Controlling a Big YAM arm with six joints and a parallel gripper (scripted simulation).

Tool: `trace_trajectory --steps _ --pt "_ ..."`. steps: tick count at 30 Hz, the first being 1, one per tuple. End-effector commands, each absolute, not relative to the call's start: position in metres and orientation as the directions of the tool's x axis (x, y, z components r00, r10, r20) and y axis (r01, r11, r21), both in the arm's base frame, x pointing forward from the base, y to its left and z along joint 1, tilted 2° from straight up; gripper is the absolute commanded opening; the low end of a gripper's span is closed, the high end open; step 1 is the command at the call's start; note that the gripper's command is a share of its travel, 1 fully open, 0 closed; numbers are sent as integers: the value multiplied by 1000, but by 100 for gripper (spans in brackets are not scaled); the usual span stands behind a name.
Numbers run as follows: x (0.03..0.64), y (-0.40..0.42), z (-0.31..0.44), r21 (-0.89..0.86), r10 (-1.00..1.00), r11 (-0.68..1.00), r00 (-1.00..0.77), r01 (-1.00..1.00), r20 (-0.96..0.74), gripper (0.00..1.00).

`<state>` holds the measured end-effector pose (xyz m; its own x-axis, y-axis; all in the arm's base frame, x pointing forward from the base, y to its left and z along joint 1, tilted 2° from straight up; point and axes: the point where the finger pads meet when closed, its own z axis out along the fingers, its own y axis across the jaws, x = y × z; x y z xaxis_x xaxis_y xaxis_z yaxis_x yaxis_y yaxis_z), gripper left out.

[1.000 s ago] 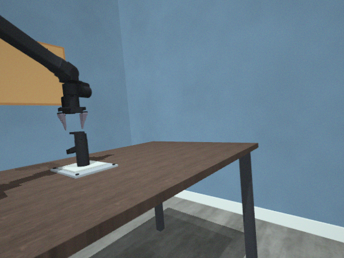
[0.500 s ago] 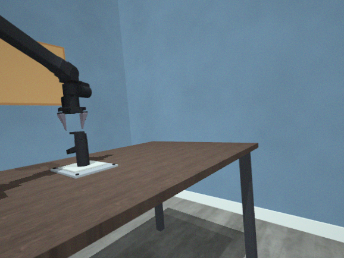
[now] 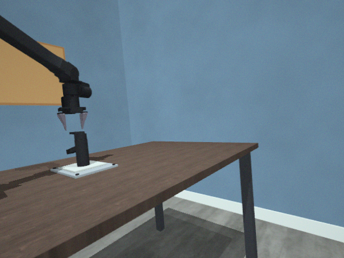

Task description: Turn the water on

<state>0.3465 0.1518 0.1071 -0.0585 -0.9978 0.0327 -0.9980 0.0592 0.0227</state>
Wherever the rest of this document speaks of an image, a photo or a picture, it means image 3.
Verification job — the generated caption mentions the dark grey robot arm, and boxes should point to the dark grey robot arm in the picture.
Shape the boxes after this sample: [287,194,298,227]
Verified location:
[0,15,92,100]

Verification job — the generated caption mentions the white rectangular mounting plate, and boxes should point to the white rectangular mounting plate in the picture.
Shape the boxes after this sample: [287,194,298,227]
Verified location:
[51,163,118,178]

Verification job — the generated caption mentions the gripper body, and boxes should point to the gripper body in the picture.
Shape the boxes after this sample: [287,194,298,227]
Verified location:
[57,95,87,114]

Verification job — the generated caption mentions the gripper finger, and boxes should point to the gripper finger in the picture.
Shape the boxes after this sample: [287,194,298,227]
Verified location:
[79,112,87,129]
[57,114,67,131]

